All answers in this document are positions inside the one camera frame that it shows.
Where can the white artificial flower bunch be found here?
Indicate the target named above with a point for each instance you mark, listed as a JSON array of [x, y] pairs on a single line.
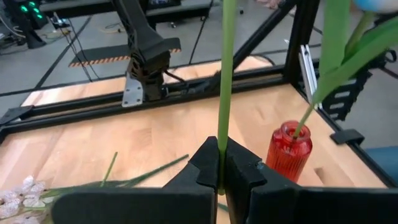
[[18, 199]]

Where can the silver aluminium rail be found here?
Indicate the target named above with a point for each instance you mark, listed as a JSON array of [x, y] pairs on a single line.
[[308, 74]]

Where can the red ribbed glass vase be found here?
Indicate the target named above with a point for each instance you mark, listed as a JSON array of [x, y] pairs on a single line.
[[289, 155]]

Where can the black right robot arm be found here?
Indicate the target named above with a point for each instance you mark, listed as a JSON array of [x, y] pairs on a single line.
[[146, 37]]

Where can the grey desk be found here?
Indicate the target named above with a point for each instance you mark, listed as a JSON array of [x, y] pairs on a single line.
[[174, 7]]

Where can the black table clamp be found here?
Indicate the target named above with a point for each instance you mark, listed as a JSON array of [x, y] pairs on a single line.
[[346, 136]]

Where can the blue seat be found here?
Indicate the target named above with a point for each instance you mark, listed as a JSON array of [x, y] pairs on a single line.
[[385, 161]]

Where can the black slotted bracket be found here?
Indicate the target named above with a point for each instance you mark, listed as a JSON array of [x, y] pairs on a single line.
[[357, 84]]

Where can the black metal table frame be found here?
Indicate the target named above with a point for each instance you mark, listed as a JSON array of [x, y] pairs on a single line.
[[301, 37]]

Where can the black mat hazard stripes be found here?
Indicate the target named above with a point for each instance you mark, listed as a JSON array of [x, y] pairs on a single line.
[[99, 54]]

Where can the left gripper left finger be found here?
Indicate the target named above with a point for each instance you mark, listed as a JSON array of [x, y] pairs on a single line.
[[140, 205]]

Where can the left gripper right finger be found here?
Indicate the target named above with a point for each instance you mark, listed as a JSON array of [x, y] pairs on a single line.
[[295, 207]]

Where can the black computer green lights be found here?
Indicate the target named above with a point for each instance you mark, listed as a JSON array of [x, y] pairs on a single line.
[[29, 18]]

